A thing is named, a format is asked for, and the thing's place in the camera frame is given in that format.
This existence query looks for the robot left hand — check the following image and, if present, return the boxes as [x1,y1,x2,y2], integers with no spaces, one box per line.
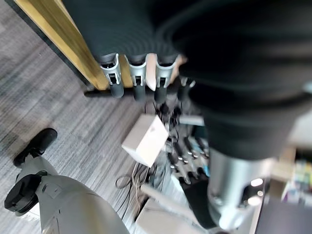
[62,0,312,230]

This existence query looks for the black rack base bar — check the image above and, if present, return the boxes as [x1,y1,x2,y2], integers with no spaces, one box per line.
[84,81,182,98]

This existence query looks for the yellow wooden rack board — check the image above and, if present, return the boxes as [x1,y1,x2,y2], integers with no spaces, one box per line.
[14,0,134,91]

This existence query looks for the pale pink slipper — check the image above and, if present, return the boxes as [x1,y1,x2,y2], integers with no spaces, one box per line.
[145,53,188,91]

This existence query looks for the white square box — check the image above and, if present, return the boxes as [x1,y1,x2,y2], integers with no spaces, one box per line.
[121,114,169,168]

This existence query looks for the light wooden shelf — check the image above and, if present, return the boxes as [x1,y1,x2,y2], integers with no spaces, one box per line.
[267,143,312,203]

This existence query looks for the colourful items on shelf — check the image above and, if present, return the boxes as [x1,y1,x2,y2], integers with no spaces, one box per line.
[282,160,312,203]

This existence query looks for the white flat carton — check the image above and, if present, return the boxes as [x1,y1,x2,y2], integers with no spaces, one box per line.
[135,197,204,234]

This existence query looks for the dark robot foot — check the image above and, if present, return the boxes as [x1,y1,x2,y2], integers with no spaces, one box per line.
[13,128,59,168]

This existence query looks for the silver robot leg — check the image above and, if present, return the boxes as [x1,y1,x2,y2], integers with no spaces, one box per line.
[4,156,130,234]

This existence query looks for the black floor cables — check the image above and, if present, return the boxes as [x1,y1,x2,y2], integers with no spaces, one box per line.
[115,163,156,220]

